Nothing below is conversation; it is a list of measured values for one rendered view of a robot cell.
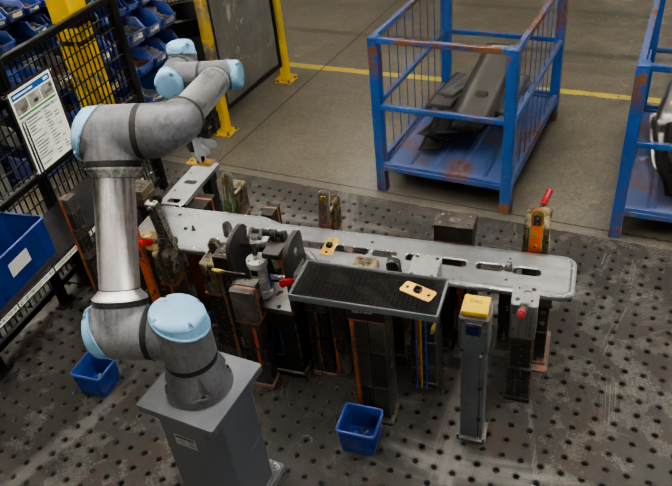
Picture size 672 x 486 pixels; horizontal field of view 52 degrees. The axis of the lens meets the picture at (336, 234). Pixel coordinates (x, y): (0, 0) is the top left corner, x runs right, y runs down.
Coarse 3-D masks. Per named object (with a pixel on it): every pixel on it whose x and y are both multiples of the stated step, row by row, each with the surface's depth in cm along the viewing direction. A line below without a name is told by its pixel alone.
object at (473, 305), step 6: (468, 294) 162; (468, 300) 161; (474, 300) 160; (480, 300) 160; (486, 300) 160; (462, 306) 159; (468, 306) 159; (474, 306) 159; (480, 306) 159; (486, 306) 158; (462, 312) 158; (468, 312) 158; (474, 312) 157; (480, 312) 157; (486, 312) 157
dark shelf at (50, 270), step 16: (144, 176) 250; (80, 192) 244; (80, 208) 235; (48, 224) 229; (64, 224) 228; (64, 240) 220; (64, 256) 214; (48, 272) 208; (32, 288) 203; (16, 304) 197; (0, 320) 192
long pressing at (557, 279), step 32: (192, 224) 226; (256, 224) 222; (288, 224) 221; (320, 256) 206; (352, 256) 204; (448, 256) 200; (480, 256) 198; (512, 256) 197; (544, 256) 196; (480, 288) 188; (512, 288) 186; (544, 288) 185
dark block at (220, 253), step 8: (224, 248) 193; (216, 256) 191; (224, 256) 190; (216, 264) 192; (224, 264) 191; (216, 272) 195; (224, 280) 196; (224, 288) 198; (224, 296) 200; (232, 312) 203; (232, 320) 205; (232, 328) 208; (240, 328) 207; (240, 336) 209; (240, 344) 211; (240, 352) 213
